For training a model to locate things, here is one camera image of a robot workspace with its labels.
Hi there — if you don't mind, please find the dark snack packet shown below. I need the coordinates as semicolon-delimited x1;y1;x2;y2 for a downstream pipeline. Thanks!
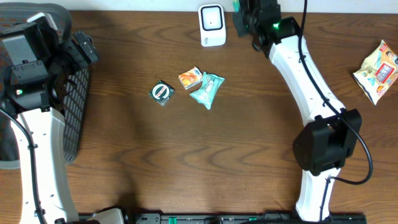
149;80;175;106

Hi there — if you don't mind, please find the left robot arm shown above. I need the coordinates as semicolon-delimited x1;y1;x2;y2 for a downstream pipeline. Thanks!
1;12;99;223

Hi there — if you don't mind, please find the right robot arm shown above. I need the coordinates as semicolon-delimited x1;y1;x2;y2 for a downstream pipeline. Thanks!
233;0;362;223

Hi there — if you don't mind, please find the orange snack packet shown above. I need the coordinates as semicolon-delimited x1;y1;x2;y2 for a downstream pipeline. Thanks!
178;66;203;90

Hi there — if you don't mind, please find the white barcode scanner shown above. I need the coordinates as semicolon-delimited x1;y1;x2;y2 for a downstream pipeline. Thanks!
198;4;226;47

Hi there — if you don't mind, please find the light green snack packet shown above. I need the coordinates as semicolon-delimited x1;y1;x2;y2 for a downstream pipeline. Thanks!
190;72;224;110

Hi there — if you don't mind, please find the yellow snack packet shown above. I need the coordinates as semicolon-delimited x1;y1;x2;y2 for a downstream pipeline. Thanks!
353;40;397;105

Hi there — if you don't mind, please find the grey plastic mesh basket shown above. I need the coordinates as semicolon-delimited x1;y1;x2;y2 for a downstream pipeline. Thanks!
1;2;91;164

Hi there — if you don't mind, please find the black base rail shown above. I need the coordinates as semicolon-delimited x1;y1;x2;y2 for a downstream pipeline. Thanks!
77;212;368;224

